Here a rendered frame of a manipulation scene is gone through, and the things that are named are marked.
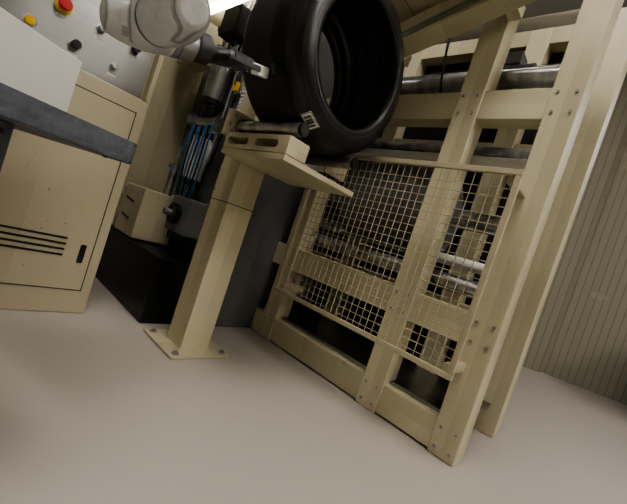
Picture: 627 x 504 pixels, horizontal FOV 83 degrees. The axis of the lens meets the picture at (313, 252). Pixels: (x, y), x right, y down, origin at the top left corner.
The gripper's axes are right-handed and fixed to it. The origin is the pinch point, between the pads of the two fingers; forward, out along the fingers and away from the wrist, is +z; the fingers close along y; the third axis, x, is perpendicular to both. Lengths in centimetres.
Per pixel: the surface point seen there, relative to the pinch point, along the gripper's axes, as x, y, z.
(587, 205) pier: 17, -31, 421
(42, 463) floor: 90, -23, -56
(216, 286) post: 78, 25, 8
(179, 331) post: 97, 30, -4
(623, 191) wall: -3, -55, 445
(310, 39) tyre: -9.4, -12.3, 8.2
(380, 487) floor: 108, -60, 13
